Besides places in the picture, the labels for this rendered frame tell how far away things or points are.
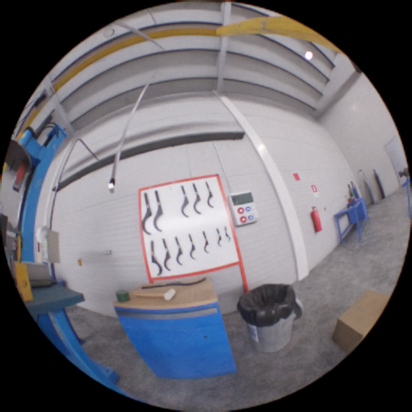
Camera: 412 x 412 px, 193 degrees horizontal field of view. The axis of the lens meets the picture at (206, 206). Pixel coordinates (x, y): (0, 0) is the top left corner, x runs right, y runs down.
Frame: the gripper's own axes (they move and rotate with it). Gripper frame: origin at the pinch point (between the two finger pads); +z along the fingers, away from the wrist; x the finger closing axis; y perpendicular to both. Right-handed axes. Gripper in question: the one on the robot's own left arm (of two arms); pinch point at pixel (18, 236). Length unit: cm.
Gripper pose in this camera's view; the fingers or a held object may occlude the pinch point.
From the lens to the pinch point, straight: 84.0
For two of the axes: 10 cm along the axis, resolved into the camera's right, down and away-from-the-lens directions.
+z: -0.6, 3.1, 9.5
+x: -2.2, -9.3, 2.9
